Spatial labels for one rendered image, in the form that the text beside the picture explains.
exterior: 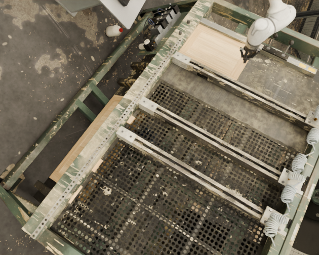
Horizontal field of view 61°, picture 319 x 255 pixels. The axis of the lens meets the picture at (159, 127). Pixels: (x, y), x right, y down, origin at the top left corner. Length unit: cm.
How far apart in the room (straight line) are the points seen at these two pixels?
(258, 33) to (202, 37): 71
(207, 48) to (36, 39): 137
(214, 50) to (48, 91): 142
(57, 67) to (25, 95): 36
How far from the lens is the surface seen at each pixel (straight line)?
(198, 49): 219
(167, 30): 230
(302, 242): 219
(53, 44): 256
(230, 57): 218
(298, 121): 202
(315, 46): 245
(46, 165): 264
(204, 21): 235
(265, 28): 165
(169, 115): 181
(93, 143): 180
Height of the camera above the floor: 235
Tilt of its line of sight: 45 degrees down
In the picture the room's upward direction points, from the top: 103 degrees clockwise
